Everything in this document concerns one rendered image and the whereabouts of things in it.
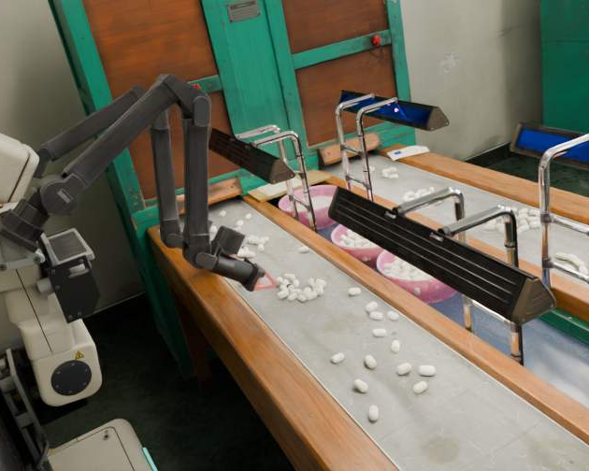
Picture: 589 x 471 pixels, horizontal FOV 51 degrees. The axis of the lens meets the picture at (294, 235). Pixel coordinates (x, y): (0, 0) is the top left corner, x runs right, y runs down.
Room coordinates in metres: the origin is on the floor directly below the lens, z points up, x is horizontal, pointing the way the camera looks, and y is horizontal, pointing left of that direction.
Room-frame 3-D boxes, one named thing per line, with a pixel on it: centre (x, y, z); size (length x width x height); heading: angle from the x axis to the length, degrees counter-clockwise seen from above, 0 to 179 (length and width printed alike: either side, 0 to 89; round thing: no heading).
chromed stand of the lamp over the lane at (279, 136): (2.01, 0.03, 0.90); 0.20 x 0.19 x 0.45; 21
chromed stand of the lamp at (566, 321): (1.24, -0.69, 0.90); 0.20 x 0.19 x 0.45; 21
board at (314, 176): (2.45, -0.02, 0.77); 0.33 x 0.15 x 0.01; 111
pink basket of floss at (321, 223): (2.24, -0.10, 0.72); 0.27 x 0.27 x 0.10
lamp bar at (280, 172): (1.98, 0.11, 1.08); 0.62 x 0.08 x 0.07; 21
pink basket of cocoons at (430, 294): (1.57, -0.35, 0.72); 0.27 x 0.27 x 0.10
